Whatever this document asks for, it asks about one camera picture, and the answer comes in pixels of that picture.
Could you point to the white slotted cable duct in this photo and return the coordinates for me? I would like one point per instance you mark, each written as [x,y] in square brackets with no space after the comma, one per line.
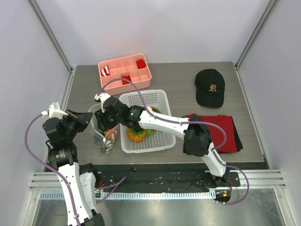
[58,195]

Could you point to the red rolled sock front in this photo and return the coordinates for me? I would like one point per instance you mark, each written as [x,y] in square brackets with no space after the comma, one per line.
[126,80]

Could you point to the pink divided organizer box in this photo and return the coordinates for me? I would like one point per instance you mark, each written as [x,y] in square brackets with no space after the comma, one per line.
[124,66]

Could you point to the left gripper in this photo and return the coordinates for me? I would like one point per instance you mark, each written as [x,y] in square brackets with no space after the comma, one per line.
[80,117]

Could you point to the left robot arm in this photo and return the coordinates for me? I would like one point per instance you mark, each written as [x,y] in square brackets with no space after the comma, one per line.
[78,182]

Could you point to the red white striped sock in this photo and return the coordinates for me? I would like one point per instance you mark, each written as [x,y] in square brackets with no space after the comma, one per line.
[105,71]

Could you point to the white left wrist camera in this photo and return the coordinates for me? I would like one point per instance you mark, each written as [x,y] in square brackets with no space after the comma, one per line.
[54,111]

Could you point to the black baseball cap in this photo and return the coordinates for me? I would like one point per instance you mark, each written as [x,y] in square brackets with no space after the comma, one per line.
[210,88]

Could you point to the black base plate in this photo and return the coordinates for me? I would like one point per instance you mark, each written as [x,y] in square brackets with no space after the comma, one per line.
[162,178]

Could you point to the red rolled sock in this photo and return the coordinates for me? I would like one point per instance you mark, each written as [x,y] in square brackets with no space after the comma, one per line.
[140,64]
[126,80]

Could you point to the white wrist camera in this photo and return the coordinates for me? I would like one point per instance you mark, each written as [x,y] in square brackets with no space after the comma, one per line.
[54,111]
[101,98]

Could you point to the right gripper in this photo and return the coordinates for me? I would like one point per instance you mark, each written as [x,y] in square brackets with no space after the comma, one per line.
[101,122]

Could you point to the white plastic basket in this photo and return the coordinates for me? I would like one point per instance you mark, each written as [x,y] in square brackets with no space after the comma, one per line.
[158,140]

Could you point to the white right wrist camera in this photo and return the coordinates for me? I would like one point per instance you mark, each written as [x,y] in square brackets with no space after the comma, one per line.
[101,98]

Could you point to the black folded cloth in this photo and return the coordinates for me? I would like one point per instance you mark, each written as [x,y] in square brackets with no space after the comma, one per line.
[233,143]

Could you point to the polka dot zip bag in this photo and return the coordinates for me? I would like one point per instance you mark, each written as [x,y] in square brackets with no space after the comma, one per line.
[102,143]

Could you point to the red rolled sock back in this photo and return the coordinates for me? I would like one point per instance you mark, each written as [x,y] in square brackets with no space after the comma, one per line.
[140,64]

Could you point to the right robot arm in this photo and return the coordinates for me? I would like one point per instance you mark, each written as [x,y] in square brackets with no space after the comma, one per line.
[195,133]

